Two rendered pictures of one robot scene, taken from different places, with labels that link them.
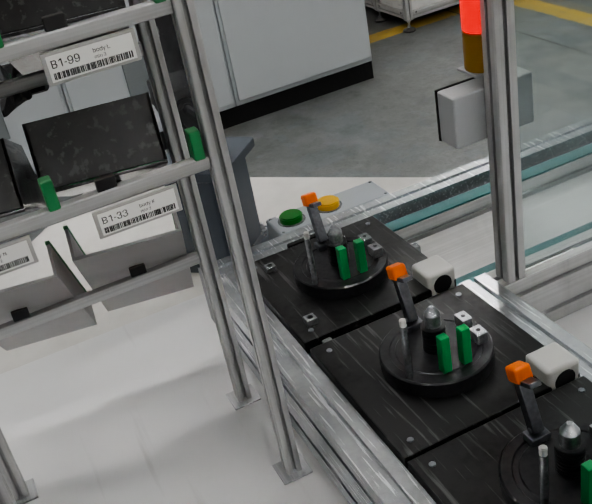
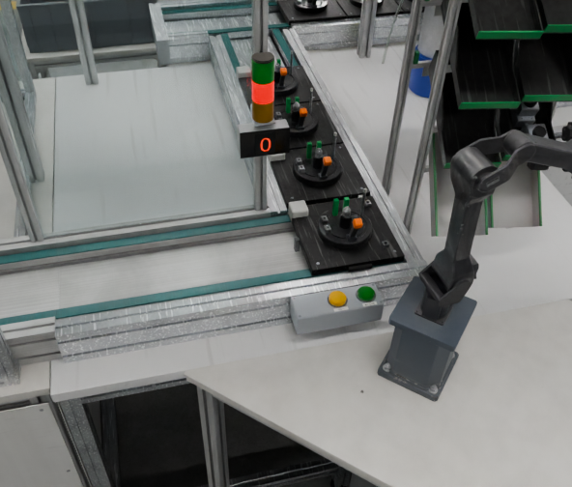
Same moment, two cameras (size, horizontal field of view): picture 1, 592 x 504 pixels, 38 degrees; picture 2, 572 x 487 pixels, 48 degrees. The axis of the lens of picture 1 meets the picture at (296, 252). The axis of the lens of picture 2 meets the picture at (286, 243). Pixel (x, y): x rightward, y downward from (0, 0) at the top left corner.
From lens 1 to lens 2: 235 cm
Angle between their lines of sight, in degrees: 106
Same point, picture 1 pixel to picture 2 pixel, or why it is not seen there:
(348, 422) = (359, 163)
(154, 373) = not seen: hidden behind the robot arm
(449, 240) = (267, 271)
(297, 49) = not seen: outside the picture
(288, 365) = (381, 192)
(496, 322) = (283, 180)
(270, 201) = (376, 426)
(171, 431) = not seen: hidden behind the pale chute
